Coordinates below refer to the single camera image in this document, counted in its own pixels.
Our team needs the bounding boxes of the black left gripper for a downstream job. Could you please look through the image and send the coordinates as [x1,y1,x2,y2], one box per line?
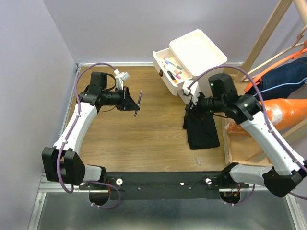
[102,86,141,111]

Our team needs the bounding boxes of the dark purple pen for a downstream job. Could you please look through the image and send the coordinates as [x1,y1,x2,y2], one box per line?
[134,90,142,117]

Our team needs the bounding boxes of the orange black highlighter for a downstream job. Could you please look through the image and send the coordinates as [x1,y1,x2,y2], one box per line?
[167,71,177,84]

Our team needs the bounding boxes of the beige tip marker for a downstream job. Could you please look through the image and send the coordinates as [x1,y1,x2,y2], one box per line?
[161,62,176,72]

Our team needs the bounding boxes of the white top drawer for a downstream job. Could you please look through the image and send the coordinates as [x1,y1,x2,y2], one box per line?
[152,48,192,96]

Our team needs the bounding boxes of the white drawer cabinet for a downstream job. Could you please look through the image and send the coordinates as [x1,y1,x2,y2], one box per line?
[168,29,228,105]

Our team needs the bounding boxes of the pink tip marker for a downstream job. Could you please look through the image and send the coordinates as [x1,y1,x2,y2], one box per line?
[171,72,181,79]

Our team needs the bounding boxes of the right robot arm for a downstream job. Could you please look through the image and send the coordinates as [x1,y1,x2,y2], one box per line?
[183,73,307,197]

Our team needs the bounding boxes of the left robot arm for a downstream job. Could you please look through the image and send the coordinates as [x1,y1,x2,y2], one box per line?
[42,71,139,189]

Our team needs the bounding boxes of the black folded cloth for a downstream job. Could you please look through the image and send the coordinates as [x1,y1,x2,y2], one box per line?
[183,105,220,150]

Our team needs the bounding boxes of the small clear tube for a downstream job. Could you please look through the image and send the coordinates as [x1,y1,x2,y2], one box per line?
[195,157,201,165]

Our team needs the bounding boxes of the wooden clothes rack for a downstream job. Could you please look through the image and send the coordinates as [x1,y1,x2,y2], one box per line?
[217,0,307,171]

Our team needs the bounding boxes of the orange hanger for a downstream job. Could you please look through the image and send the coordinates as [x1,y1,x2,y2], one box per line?
[244,40,307,92]

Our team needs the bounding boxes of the black mounting base bar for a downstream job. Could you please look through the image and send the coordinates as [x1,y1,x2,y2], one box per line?
[79,171,251,201]

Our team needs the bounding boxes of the orange white garment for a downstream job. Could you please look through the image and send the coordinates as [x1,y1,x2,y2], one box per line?
[225,98,307,137]

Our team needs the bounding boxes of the dark blue jeans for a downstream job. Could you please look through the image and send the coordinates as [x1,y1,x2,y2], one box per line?
[258,57,307,100]

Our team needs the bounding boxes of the wooden hanger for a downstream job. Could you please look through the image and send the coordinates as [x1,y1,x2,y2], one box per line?
[236,26,307,83]

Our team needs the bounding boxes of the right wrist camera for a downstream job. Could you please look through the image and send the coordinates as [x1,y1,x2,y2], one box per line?
[182,80,201,105]

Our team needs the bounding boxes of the light blue wire hanger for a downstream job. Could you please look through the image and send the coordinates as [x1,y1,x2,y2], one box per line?
[259,77,307,100]

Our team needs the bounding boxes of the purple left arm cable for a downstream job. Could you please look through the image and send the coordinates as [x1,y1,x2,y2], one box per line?
[57,62,123,209]

